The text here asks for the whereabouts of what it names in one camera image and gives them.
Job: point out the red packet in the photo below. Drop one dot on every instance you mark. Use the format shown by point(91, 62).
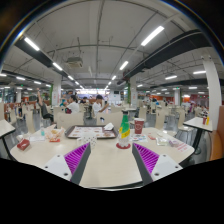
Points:
point(23, 144)

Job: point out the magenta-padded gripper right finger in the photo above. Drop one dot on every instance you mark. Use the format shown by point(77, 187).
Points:
point(163, 165)

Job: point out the ceiling air conditioner unit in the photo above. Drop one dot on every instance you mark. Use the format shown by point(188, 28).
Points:
point(74, 62)

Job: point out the ceiling strip lights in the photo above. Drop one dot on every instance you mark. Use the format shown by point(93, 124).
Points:
point(152, 35)

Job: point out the pink printed paper leaflet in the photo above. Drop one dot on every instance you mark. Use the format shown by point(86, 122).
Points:
point(178, 145)

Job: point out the white table with black leg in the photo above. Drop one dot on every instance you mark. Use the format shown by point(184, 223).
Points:
point(5, 126)
point(196, 122)

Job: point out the red paper cup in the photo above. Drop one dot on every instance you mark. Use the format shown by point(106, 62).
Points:
point(139, 126)

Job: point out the small clear teal bottle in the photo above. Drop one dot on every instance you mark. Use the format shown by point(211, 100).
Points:
point(42, 132)

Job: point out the green-labelled clear drink bottle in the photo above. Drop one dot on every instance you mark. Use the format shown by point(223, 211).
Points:
point(124, 130)

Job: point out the person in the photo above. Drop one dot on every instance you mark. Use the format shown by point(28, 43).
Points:
point(44, 110)
point(97, 107)
point(73, 106)

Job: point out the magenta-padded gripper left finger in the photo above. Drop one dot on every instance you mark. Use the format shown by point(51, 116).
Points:
point(58, 165)

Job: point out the orange bench seat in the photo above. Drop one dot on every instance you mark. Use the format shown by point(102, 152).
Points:
point(217, 140)

